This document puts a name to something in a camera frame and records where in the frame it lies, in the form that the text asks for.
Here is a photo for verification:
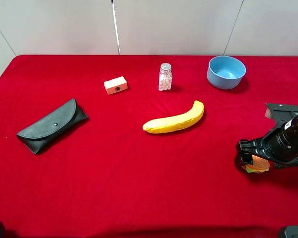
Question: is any glass bottle of white pills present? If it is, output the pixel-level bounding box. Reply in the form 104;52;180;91
158;63;173;91

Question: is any dark object bottom right corner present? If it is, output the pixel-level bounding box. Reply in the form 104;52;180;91
278;226;298;238

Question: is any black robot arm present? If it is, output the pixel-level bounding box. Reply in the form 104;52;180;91
235;103;298;168

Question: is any small white toy camera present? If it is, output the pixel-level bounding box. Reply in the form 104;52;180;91
104;76;128;95

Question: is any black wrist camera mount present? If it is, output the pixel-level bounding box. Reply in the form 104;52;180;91
266;103;298;128

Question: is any toy sandwich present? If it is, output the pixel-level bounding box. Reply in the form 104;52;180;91
242;155;270;174

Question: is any red velvet tablecloth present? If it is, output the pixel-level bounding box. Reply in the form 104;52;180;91
0;55;298;238

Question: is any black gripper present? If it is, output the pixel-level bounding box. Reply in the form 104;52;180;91
234;137;298;172

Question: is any black leather glasses case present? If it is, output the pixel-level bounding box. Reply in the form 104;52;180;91
16;98;88;154

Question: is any blue bowl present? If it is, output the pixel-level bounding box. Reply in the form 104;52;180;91
207;56;246;90

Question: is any yellow toy banana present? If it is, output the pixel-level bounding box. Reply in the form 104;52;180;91
143;100;205;134

